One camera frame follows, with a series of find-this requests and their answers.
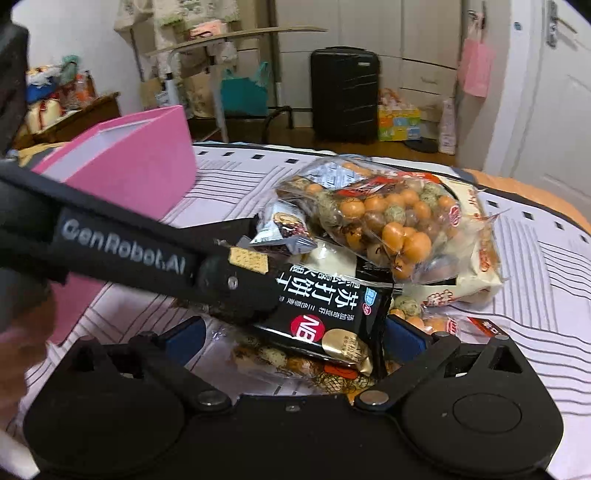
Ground wooden nightstand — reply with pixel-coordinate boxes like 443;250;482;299
13;91;122;149

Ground colourful cardboard box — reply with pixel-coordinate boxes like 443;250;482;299
378;104;422;142

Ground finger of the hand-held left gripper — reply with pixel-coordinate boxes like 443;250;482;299
185;215;258;247
175;253;279;326

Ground black suitcase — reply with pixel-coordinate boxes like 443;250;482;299
310;47;380;145

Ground pink box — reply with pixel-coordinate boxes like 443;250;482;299
31;105;200;346

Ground pink paper bag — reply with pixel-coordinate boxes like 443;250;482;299
462;36;494;98

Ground white wardrobe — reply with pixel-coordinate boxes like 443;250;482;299
276;0;468;121

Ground teal shopping bag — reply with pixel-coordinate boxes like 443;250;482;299
220;62;270;117

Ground black cracker packet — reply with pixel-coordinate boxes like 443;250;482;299
229;247;394;376

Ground cream handbag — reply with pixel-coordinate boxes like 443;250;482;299
25;99;62;132

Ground brown paper bag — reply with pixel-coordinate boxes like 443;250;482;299
140;78;172;110

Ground blue basket with plush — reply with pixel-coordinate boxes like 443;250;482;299
25;66;65;103

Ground white snack bag red print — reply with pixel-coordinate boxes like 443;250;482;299
406;174;505;306

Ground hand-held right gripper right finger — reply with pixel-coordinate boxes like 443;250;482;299
355;316;525;410

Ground small grey snack packet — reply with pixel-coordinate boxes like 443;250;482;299
237;203;318;256

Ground clear bag of coated peanuts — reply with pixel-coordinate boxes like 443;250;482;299
276;156;463;283
230;298;497;395

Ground small white snack packet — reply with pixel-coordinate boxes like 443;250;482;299
302;240;360;278

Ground white door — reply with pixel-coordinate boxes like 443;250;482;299
505;0;591;185

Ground white plastic bag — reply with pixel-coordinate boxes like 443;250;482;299
438;98;459;156

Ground white rolling side table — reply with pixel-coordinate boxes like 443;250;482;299
145;25;329;145

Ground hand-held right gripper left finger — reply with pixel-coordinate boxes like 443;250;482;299
69;316;232;413

